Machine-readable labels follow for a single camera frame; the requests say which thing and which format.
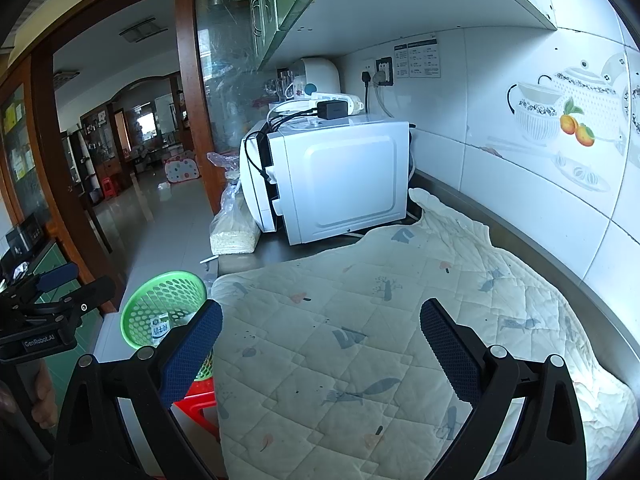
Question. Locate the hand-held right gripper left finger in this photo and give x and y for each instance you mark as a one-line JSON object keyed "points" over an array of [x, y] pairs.
{"points": [[190, 355]]}

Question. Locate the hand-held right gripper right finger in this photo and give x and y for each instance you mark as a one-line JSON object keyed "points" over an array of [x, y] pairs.
{"points": [[450, 355]]}

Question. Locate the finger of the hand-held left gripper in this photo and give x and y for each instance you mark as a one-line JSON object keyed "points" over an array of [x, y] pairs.
{"points": [[57, 276], [90, 295]]}

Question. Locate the green plastic basket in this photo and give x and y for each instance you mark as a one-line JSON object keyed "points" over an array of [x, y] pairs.
{"points": [[150, 300]]}

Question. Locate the person's left hand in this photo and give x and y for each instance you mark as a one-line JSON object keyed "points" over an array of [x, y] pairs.
{"points": [[45, 400]]}

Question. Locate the small black box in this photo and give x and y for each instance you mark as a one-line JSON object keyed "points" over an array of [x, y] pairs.
{"points": [[22, 240]]}

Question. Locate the red plastic stool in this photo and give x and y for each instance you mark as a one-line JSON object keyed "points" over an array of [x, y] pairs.
{"points": [[197, 405]]}

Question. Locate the white quilted printed mat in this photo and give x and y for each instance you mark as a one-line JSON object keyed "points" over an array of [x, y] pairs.
{"points": [[380, 340]]}

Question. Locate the clear bag of rice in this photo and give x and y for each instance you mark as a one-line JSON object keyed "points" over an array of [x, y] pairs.
{"points": [[232, 230]]}

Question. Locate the dark wooden display cabinet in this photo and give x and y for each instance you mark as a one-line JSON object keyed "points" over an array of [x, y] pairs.
{"points": [[102, 145]]}

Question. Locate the polka dot play tent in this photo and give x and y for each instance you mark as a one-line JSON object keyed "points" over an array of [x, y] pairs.
{"points": [[181, 169]]}

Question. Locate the white microwave oven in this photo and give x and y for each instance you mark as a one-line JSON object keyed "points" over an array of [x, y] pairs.
{"points": [[345, 175]]}

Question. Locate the ceiling light fixture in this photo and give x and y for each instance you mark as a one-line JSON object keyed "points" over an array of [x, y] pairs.
{"points": [[142, 30]]}

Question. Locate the glass sliding door panel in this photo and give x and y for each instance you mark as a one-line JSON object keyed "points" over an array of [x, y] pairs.
{"points": [[220, 60]]}

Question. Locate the black power adapter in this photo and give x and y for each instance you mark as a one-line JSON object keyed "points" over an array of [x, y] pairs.
{"points": [[331, 110]]}

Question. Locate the white power strip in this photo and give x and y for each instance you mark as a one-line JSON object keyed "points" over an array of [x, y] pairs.
{"points": [[345, 100]]}

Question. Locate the clear drinking glasses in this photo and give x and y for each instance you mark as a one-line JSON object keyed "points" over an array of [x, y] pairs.
{"points": [[285, 85]]}

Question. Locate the white rounded countertop appliance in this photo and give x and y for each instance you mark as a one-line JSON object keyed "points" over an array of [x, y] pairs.
{"points": [[320, 75]]}

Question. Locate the wall power socket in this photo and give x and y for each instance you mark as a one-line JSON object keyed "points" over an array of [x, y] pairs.
{"points": [[384, 71]]}

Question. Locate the printed wall notice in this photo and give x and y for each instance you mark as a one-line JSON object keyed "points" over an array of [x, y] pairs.
{"points": [[417, 56]]}

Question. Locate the green wall cabinet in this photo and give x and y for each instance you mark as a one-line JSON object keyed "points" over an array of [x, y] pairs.
{"points": [[350, 5]]}

